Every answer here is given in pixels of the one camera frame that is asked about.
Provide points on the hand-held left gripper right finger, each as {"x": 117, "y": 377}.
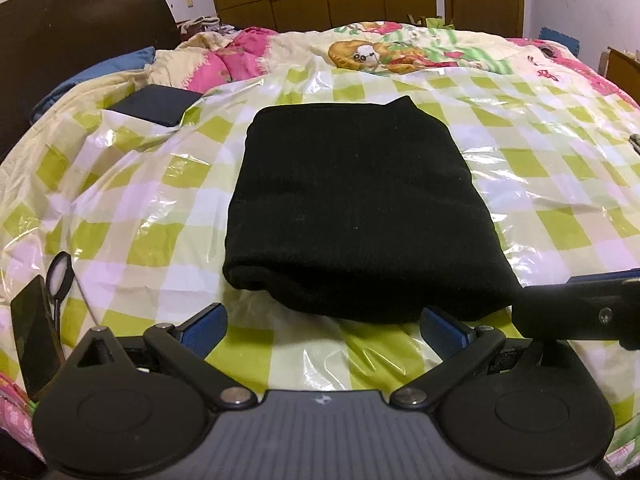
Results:
{"x": 440, "y": 329}

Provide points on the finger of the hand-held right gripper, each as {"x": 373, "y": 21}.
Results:
{"x": 575, "y": 310}

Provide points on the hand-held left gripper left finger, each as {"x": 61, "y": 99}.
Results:
{"x": 205, "y": 330}

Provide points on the black pants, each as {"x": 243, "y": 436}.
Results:
{"x": 360, "y": 200}

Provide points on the green checkered plastic sheet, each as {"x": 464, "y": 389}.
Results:
{"x": 150, "y": 185}

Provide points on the black smartphone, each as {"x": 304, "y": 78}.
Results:
{"x": 35, "y": 340}

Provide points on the grey cloth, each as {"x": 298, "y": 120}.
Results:
{"x": 636, "y": 142}

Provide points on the dark blue flat box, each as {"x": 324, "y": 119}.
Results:
{"x": 155, "y": 102}

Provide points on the wooden nightstand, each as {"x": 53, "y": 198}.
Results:
{"x": 622, "y": 72}

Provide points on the blue foam mat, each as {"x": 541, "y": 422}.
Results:
{"x": 560, "y": 37}

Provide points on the blue pillow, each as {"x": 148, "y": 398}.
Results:
{"x": 95, "y": 75}

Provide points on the cartoon printed quilt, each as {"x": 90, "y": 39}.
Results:
{"x": 430, "y": 45}

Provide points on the pile of clothes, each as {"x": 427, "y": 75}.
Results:
{"x": 200, "y": 24}

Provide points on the green item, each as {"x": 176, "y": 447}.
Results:
{"x": 435, "y": 22}

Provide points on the dark wooden headboard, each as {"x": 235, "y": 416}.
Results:
{"x": 75, "y": 25}

